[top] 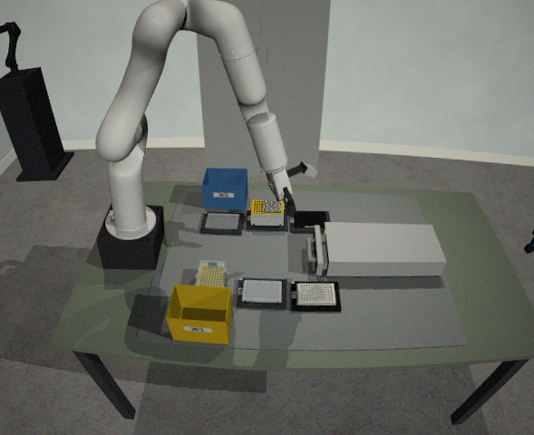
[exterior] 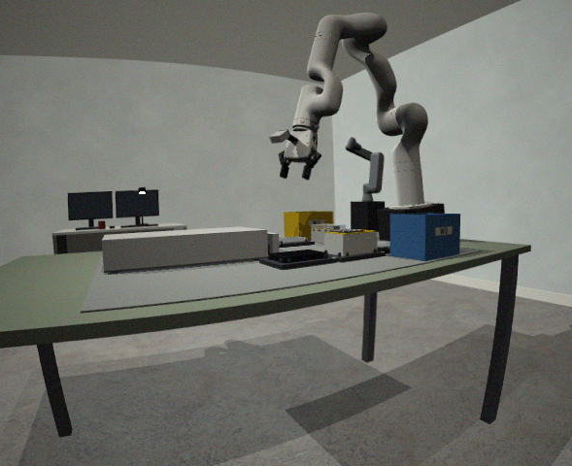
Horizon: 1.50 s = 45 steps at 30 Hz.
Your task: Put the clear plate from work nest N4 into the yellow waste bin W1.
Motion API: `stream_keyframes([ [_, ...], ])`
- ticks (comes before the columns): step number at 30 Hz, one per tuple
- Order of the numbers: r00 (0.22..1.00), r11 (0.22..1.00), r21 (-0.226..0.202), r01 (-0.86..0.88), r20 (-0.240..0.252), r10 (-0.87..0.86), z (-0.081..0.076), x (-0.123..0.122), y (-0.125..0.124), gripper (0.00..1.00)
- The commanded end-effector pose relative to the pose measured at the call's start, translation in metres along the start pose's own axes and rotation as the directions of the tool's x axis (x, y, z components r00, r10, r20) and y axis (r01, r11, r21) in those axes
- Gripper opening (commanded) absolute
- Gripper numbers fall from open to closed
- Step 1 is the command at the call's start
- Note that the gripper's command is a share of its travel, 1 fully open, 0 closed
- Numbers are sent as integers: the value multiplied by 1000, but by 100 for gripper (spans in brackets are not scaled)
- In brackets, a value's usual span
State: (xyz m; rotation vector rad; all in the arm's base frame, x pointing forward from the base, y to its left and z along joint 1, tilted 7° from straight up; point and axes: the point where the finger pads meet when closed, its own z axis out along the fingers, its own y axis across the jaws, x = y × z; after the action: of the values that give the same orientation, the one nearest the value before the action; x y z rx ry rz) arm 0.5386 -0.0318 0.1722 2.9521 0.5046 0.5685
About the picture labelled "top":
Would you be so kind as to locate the yellow open-top bin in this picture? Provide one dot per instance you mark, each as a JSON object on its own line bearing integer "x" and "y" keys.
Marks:
{"x": 192, "y": 303}

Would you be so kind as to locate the blue box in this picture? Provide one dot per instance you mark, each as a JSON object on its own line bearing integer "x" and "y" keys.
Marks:
{"x": 232, "y": 195}

